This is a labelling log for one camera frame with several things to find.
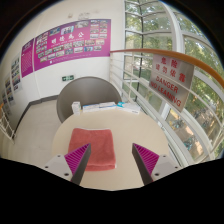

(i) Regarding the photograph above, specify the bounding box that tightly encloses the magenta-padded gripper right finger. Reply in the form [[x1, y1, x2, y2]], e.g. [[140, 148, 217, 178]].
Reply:
[[131, 143, 183, 186]]

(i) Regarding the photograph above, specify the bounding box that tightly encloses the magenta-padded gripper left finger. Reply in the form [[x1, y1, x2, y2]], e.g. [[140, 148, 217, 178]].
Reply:
[[44, 143, 92, 186]]

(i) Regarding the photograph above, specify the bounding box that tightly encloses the pink towel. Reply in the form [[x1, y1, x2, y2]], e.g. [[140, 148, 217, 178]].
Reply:
[[67, 127, 117, 172]]

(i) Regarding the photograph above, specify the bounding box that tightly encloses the small upright white box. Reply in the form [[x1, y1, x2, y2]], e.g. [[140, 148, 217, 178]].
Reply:
[[71, 101, 82, 116]]

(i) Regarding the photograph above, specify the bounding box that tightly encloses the white stair railing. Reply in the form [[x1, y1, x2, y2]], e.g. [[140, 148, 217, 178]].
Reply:
[[0, 101, 16, 141]]

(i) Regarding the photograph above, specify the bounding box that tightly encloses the silver and red warning sign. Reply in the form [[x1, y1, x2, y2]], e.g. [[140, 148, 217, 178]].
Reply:
[[148, 53, 195, 112]]

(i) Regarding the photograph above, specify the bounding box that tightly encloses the green exit sign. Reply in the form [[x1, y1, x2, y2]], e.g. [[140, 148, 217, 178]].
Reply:
[[61, 74, 75, 82]]

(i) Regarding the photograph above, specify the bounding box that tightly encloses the large magenta photo poster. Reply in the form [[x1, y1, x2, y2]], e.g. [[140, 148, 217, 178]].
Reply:
[[33, 18, 112, 72]]

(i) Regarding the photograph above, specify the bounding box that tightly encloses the small magenta text poster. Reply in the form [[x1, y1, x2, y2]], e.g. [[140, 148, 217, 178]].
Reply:
[[20, 38, 35, 78]]

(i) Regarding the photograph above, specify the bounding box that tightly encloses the white railing with orange handrail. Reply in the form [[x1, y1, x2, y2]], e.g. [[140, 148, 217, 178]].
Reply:
[[109, 48, 224, 161]]

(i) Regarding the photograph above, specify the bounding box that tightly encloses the white photo wall panel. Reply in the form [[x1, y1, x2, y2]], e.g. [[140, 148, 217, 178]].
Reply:
[[10, 54, 23, 93], [3, 75, 16, 106]]

